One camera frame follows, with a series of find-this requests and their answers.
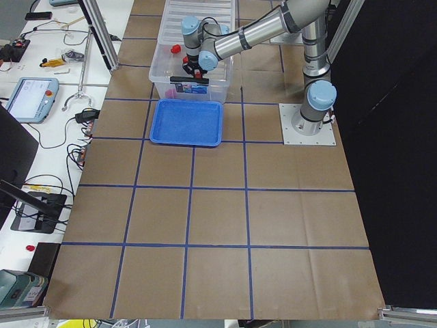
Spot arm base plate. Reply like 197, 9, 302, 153
279, 103, 337, 146
270, 33, 303, 46

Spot yellow black tool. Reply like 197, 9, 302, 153
40, 57, 66, 68

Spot black monitor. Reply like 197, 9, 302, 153
0, 104, 39, 211

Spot clear plastic storage box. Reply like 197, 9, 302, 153
148, 42, 235, 105

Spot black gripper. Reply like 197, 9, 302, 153
182, 55, 208, 77

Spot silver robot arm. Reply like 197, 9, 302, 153
181, 1, 337, 136

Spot aluminium frame post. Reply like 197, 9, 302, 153
78, 0, 119, 72

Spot green box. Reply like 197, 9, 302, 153
1, 269, 48, 310

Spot aluminium frame rail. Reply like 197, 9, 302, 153
1, 306, 49, 323

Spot blue plastic tray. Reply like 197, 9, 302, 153
150, 99, 223, 147

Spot metal clamp stand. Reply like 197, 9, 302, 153
61, 25, 94, 112

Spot black power adapter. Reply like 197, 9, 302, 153
74, 108, 100, 124

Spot clear plastic box lid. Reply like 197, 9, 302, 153
158, 0, 236, 45

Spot black stand base plate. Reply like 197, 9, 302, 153
10, 191, 67, 234

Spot red block in box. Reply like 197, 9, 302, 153
165, 90, 175, 98
171, 44, 182, 54

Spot black phone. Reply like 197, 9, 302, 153
25, 12, 53, 21

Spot teach pendant tablet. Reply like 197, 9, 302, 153
6, 77, 59, 124

